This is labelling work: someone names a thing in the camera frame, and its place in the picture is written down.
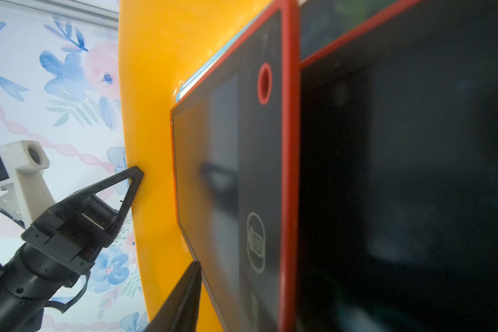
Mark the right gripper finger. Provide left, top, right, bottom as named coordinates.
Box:
left=145, top=261, right=202, bottom=332

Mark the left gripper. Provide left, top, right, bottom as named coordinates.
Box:
left=22, top=166, right=144, bottom=274

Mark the red writing tablet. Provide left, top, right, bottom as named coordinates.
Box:
left=170, top=1, right=300, bottom=331
left=296, top=1, right=498, bottom=331

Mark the yellow plastic storage box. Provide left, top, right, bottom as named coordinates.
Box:
left=118, top=1, right=266, bottom=319

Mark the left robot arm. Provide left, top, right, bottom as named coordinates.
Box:
left=0, top=166, right=144, bottom=331

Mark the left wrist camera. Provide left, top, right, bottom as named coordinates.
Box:
left=0, top=141, right=55, bottom=229

